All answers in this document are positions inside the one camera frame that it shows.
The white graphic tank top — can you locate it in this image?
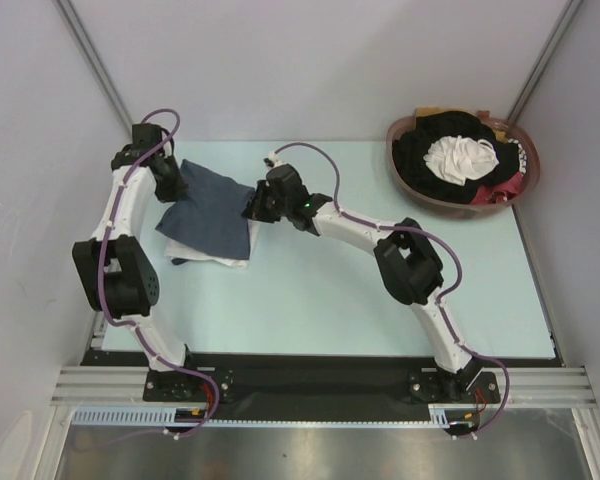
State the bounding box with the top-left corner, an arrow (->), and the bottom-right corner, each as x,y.
165,220 -> 260,269

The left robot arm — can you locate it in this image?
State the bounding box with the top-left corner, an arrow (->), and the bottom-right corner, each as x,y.
72,120 -> 201,400

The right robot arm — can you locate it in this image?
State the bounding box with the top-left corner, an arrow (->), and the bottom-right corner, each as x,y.
243,154 -> 480,401

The light blue table mat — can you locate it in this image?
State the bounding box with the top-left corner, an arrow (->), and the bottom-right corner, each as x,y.
140,142 -> 555,359

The black garment pile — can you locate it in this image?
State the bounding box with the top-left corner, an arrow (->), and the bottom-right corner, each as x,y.
393,111 -> 519,203

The mustard yellow garment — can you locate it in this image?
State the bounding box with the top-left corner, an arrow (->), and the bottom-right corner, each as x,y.
415,107 -> 442,117

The red garment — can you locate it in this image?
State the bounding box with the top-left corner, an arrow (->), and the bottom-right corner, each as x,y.
471,172 -> 524,205

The black white striped garment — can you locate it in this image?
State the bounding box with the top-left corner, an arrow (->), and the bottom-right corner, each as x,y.
510,140 -> 528,175

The pink plastic laundry basket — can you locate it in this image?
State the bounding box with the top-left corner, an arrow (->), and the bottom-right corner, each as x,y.
386,107 -> 541,219

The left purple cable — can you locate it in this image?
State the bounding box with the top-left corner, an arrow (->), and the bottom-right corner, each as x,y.
95,107 -> 221,441

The purple cable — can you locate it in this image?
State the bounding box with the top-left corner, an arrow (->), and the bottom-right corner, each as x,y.
95,107 -> 221,441
269,142 -> 512,440

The white strappy garment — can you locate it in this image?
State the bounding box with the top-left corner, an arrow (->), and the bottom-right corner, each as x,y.
423,136 -> 499,186

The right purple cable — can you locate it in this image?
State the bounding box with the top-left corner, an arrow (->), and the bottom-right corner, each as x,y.
269,142 -> 512,440

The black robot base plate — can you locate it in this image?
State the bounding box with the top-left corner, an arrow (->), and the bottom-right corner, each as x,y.
81,350 -> 562,420

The aluminium frame rail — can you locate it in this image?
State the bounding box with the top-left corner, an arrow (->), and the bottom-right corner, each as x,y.
49,145 -> 159,406

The white cable duct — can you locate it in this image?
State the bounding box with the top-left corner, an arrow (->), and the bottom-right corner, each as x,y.
71,406 -> 477,430

